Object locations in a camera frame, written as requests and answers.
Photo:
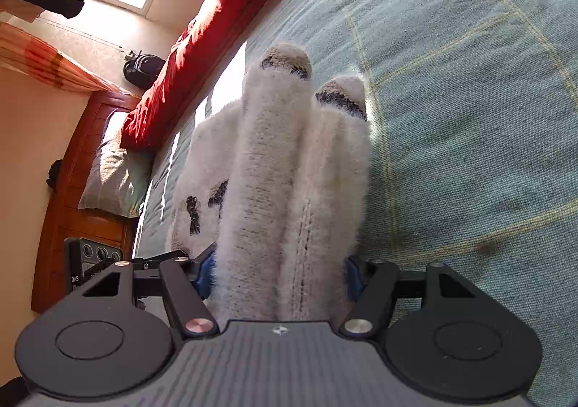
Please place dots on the black backpack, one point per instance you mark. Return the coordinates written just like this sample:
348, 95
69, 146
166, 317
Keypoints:
143, 70

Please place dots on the grey green pillow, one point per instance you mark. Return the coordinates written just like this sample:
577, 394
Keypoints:
117, 167

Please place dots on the orange striped curtain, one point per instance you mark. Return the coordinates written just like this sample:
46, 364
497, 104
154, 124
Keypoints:
49, 57

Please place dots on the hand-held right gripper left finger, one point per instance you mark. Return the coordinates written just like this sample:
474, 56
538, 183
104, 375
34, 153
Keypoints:
205, 274

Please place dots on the green plaid bed sheet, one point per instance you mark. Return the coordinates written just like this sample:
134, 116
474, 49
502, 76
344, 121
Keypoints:
474, 118

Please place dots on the white fuzzy sweater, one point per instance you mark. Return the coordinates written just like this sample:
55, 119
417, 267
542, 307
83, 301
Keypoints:
271, 190

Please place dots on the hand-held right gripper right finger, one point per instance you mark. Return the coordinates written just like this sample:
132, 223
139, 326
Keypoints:
353, 278

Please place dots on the wooden headboard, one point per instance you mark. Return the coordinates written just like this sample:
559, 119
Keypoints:
72, 217

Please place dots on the red duvet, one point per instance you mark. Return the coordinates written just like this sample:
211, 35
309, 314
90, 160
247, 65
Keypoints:
203, 37

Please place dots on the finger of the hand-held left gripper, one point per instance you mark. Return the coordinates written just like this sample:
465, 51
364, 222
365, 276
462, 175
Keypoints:
145, 264

